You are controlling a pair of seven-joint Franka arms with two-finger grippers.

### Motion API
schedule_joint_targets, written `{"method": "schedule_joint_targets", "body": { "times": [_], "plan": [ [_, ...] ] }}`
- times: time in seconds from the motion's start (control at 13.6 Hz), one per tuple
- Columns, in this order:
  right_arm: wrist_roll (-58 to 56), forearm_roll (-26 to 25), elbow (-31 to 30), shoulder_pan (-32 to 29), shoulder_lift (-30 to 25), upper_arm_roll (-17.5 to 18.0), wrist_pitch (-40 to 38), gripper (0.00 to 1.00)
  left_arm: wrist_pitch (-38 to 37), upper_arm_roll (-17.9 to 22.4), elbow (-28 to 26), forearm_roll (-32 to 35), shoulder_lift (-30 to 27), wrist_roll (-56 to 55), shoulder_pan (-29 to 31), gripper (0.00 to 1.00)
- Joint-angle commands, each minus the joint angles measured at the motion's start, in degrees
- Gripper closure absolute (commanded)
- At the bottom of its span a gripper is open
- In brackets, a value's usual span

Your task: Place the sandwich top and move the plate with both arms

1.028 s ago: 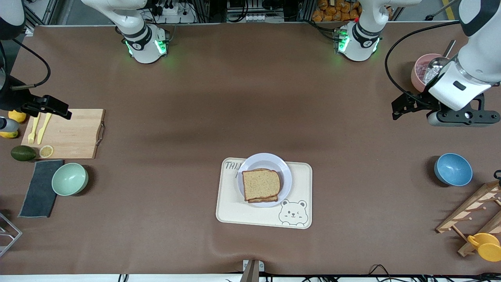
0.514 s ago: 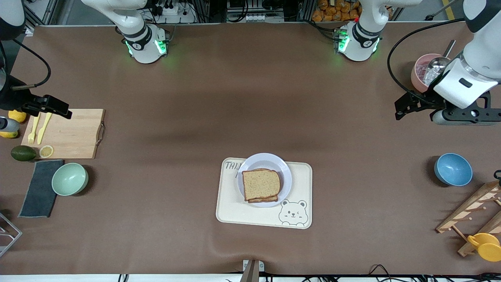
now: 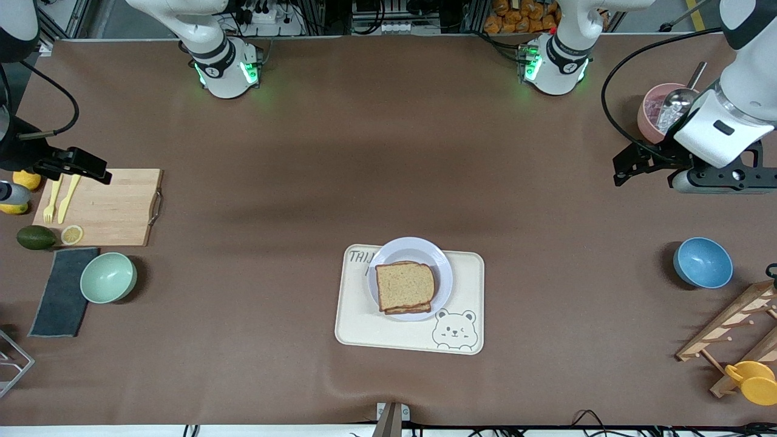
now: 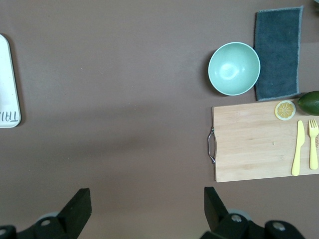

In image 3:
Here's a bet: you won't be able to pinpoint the green avocado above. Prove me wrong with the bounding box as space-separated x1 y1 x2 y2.
16 225 57 251

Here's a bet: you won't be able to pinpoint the grey power strip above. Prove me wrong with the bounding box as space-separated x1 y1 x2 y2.
352 17 409 35

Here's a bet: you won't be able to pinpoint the white power strip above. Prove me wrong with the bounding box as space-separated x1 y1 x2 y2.
234 0 304 37

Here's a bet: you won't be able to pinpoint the metal wire rack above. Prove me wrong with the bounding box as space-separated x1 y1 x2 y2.
0 328 35 399

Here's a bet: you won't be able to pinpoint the wooden cutting board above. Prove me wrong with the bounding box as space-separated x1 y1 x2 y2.
32 168 164 248

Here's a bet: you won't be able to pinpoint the plain brown bread slice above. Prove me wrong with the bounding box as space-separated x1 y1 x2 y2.
375 261 436 312

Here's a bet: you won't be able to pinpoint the blue bowl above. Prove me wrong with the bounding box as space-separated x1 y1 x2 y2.
673 237 734 290

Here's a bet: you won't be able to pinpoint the clear ice cubes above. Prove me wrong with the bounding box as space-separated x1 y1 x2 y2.
643 97 684 135

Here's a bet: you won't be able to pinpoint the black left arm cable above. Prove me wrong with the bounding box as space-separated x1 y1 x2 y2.
601 27 726 164

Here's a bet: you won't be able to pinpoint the yellow plastic fork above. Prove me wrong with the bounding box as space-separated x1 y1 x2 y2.
42 176 64 225

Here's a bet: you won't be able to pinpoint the wooden cup rack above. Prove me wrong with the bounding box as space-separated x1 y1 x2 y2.
676 279 777 399

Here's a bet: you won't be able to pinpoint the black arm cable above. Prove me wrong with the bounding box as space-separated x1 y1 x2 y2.
601 27 726 164
0 58 81 140

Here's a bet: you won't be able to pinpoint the white round plate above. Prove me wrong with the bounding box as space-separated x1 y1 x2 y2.
368 237 454 322

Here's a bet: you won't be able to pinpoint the cream bear print tray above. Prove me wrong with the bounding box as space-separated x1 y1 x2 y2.
334 244 485 356

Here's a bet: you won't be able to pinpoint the metal table clamp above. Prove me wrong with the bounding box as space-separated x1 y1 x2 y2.
372 402 411 437

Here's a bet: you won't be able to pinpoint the yellow cup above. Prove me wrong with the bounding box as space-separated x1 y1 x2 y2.
724 361 777 407

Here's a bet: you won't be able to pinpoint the yellow plastic knife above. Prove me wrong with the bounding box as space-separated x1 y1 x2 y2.
57 173 84 224

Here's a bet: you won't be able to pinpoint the orange snack pile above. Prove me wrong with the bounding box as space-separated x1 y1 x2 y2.
484 0 562 34

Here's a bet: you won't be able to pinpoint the grey cloth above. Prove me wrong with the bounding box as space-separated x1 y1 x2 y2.
28 247 100 338

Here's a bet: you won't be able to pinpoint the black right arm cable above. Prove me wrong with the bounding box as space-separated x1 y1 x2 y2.
0 58 81 140

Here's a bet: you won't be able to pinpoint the metal scoop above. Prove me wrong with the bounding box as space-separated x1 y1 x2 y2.
657 61 708 131

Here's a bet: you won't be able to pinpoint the mint green bowl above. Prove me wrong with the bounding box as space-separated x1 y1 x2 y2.
80 252 138 305

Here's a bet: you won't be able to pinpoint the pink bowl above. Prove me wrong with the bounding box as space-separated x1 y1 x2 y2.
637 83 699 145

